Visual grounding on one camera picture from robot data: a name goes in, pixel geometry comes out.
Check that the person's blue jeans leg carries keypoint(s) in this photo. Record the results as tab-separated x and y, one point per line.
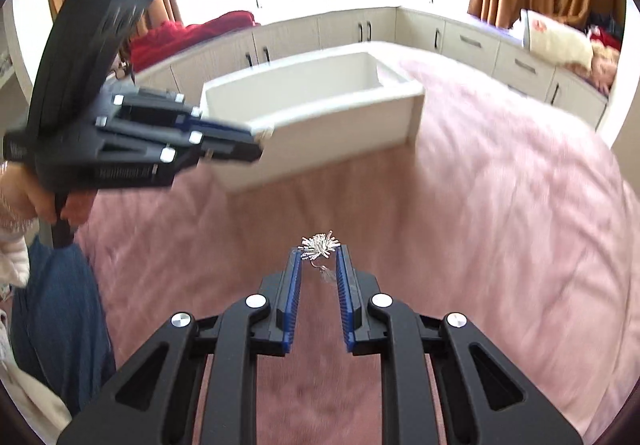
60	325

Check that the red blanket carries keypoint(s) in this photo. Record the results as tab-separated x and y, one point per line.
200	32

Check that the silver starburst earring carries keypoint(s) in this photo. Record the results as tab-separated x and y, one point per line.
317	245

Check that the pink fleece blanket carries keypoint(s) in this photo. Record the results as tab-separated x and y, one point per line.
500	200

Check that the pile of dark clothes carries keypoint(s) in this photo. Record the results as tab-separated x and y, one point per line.
607	32

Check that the person's cream jacket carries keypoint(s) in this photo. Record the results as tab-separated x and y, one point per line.
30	395

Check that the white window cabinet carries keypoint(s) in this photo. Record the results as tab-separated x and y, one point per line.
300	32

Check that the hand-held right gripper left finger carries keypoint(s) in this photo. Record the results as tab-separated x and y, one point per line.
292	295

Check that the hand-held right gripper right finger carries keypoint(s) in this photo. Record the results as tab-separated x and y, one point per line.
346	295

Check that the person's left hand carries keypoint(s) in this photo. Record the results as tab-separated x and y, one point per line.
35	195

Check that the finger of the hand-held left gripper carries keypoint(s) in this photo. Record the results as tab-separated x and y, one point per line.
150	106
150	145

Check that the white plastic storage box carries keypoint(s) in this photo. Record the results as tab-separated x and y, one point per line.
325	125

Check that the person's left forearm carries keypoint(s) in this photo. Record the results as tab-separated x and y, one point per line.
12	250

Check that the peach fleece blanket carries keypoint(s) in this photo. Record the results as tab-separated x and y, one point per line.
605	67

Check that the cream floral pillow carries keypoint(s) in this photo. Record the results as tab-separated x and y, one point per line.
555	42

